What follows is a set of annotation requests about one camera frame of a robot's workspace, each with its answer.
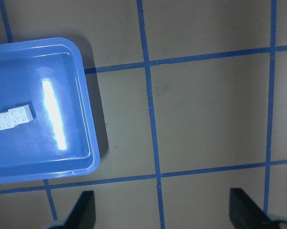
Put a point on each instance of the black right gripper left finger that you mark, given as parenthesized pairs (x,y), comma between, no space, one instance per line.
(83,215)

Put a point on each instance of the white block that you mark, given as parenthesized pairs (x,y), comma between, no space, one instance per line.
(5,121)
(20,115)

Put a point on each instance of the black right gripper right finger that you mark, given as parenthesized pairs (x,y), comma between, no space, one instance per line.
(244,213)

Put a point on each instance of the blue plastic tray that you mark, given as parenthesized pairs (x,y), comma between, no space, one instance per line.
(60,141)

